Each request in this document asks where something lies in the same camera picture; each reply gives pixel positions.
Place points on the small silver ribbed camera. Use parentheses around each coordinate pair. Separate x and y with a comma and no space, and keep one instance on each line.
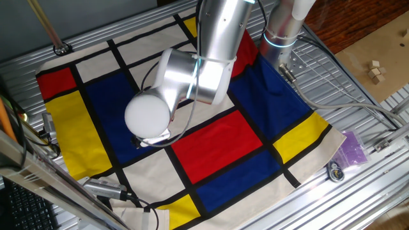
(49,124)

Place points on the colour block tablecloth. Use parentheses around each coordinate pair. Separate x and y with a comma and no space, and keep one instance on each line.
(217,147)

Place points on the brown cardboard sheet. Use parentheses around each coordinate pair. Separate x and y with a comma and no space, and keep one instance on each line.
(377,44)

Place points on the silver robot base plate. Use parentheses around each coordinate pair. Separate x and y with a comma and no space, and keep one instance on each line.
(298,65)

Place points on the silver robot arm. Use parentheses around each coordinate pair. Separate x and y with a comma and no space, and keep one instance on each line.
(147,115)

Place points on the purple plastic bag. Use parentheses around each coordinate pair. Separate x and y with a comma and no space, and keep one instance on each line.
(351,150)

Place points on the aluminium frame beam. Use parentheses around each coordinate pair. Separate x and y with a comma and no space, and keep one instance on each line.
(48,172)

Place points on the silver corner bracket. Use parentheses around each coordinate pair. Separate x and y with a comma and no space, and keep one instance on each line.
(381,145)

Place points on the silver camera with label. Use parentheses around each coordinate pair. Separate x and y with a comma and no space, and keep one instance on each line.
(103,188)

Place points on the black keyboard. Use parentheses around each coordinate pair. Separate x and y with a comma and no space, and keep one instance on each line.
(28,207)

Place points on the small wooden cube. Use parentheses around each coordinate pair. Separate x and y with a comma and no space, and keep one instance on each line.
(379,79)
(374,64)
(373,73)

